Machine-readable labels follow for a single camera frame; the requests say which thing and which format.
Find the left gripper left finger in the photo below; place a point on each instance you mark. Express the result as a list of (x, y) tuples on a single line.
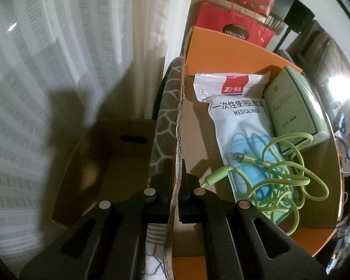
[(107, 243)]

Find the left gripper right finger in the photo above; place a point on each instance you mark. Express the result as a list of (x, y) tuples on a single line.
[(218, 239)]

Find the medical mask pack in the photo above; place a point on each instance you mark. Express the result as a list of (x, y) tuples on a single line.
[(243, 129)]

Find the green tissue pack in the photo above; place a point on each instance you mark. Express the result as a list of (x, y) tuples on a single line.
[(294, 108)]

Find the orange cardboard box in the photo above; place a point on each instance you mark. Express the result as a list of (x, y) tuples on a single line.
[(259, 186)]

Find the grey white patterned blanket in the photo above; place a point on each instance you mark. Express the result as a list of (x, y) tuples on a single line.
[(158, 252)]

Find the bright lamp box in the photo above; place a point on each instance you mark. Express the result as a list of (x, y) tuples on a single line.
[(337, 88)]

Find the white curtain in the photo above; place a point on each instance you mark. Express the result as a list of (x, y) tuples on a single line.
[(64, 64)]

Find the brown sofa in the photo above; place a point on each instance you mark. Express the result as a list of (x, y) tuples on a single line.
[(318, 54)]

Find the red collection gift bag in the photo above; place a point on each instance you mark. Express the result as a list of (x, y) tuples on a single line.
[(227, 21)]

